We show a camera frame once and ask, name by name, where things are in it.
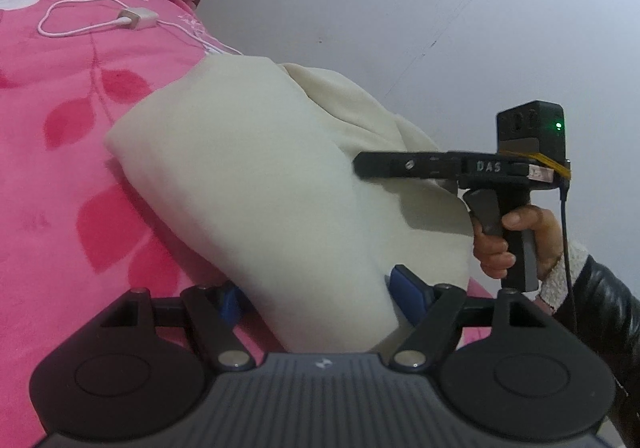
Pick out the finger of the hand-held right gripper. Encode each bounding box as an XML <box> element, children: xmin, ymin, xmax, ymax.
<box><xmin>352</xmin><ymin>151</ymin><xmax>463</xmax><ymax>179</ymax></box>

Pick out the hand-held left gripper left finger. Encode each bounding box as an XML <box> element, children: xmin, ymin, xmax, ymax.
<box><xmin>100</xmin><ymin>281</ymin><xmax>256</xmax><ymax>371</ymax></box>

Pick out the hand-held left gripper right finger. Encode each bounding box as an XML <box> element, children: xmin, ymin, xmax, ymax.
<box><xmin>389</xmin><ymin>265</ymin><xmax>541</xmax><ymax>371</ymax></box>

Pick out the cream zip jacket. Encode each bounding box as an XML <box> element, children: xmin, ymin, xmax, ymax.
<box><xmin>105</xmin><ymin>56</ymin><xmax>476</xmax><ymax>354</ymax></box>

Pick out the person's right forearm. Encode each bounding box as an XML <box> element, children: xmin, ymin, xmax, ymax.
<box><xmin>537</xmin><ymin>241</ymin><xmax>640</xmax><ymax>448</ymax></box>

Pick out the person's right hand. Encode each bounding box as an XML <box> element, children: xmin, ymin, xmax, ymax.
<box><xmin>472</xmin><ymin>205</ymin><xmax>565</xmax><ymax>279</ymax></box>

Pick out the pink floral bed sheet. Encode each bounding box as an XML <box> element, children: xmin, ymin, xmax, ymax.
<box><xmin>0</xmin><ymin>0</ymin><xmax>501</xmax><ymax>439</ymax></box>

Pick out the dark gripper cable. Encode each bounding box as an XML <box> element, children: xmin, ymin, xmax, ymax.
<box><xmin>559</xmin><ymin>178</ymin><xmax>579</xmax><ymax>335</ymax></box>

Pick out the white charger cable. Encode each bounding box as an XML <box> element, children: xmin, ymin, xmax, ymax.
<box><xmin>37</xmin><ymin>0</ymin><xmax>247</xmax><ymax>58</ymax></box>

